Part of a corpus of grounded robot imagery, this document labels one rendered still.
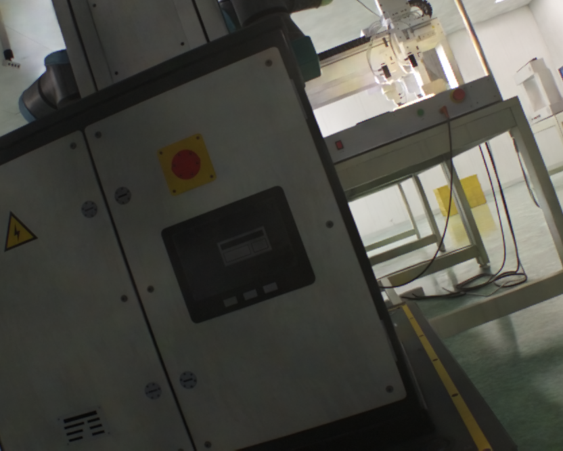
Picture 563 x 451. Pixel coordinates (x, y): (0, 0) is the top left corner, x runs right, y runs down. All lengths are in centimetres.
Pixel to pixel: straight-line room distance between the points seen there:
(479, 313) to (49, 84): 148
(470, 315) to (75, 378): 143
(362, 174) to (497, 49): 833
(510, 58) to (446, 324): 841
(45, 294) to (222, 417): 27
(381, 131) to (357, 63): 56
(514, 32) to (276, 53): 961
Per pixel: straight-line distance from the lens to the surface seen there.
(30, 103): 150
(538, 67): 666
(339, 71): 235
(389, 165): 182
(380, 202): 929
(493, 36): 1008
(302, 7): 135
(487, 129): 189
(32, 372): 77
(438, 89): 241
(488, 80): 196
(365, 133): 187
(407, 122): 188
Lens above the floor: 60
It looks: 4 degrees up
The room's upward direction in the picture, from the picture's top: 20 degrees counter-clockwise
